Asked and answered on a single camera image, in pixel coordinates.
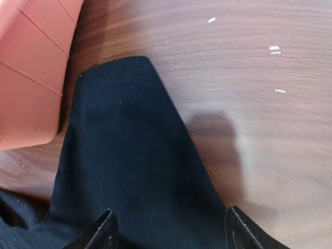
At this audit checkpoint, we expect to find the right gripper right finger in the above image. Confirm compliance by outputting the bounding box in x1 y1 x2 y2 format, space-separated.
225 205 288 249

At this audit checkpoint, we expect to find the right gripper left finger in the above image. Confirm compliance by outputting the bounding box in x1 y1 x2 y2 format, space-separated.
64 210 118 249

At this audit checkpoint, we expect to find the black t-shirt blue logo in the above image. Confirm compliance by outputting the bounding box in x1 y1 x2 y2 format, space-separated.
1 56 227 248

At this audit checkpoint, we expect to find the orange plastic bin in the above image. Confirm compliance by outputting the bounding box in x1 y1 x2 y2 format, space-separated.
1 0 82 150

